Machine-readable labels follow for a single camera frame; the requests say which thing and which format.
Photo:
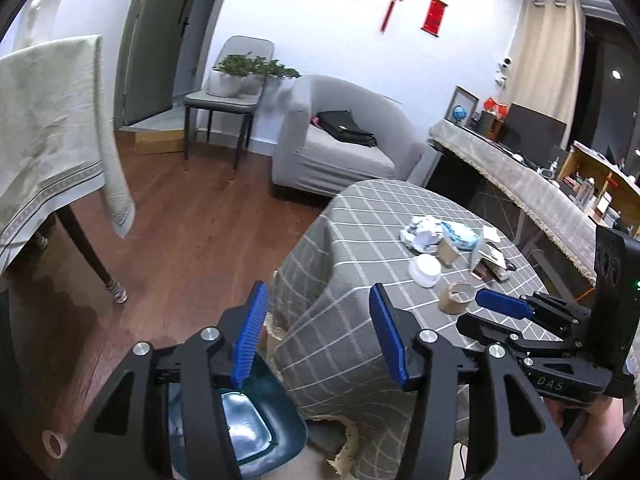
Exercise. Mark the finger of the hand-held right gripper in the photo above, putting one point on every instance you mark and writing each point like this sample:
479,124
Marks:
530,342
502,302

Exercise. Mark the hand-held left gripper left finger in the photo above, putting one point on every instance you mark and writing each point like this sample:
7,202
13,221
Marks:
247,340

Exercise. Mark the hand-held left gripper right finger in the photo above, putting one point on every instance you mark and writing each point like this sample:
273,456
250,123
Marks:
387,335

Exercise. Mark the white paper packet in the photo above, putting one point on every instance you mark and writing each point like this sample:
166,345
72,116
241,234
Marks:
490,233

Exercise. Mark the white round lid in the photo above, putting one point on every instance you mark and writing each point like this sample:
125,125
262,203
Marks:
425,270

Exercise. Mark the teal plastic bin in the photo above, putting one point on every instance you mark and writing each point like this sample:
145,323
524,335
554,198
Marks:
280,410

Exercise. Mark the person's right hand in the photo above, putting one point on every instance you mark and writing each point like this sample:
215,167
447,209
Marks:
607,417

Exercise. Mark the blue white tissue pack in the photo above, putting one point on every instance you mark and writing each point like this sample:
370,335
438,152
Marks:
460,235

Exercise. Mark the grey checked tablecloth table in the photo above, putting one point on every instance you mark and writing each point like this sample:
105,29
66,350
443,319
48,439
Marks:
360,240

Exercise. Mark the crumpled white plastic bag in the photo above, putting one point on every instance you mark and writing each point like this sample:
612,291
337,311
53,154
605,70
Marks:
422,232

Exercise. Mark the long lace-covered side desk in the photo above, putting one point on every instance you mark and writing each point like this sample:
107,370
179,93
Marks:
530,195

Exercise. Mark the wooden shelf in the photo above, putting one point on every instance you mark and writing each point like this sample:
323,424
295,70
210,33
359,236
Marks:
585,167

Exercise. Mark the black monitor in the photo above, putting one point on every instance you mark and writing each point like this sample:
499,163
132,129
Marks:
532,132

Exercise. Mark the dark table leg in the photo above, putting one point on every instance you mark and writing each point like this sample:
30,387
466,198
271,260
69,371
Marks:
90,255

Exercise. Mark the grey armchair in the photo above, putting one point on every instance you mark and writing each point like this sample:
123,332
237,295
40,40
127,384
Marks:
345,160

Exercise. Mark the red gift box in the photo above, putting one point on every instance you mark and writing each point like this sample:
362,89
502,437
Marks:
495,108

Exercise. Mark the small blue globe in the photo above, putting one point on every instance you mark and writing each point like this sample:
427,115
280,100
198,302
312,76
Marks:
459,112

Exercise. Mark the black bag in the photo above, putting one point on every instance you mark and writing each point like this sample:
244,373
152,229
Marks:
345,127

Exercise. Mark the flat cardboard box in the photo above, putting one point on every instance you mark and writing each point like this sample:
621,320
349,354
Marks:
160,142

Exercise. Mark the beige tape roll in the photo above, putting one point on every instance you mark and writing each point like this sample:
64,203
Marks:
50,447

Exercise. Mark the grey dining chair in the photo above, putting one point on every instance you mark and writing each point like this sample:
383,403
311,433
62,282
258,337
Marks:
225,102

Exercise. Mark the beige curtain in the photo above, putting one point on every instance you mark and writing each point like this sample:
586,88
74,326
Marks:
545,60

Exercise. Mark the potted green plant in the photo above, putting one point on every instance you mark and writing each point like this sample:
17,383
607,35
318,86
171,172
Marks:
235,75

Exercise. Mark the cream patterned tablecloth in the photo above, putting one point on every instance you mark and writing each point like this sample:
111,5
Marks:
45,135

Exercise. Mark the grey door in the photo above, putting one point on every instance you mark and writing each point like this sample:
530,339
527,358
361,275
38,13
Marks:
150,45

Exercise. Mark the picture frame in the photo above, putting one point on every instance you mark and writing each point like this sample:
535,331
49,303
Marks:
472,100

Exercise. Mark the white security camera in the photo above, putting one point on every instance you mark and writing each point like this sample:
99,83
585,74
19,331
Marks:
505,67

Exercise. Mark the red wall scroll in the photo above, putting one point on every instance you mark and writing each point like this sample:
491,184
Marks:
435,16

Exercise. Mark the white wall fixture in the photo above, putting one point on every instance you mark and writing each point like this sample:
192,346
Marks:
47,15

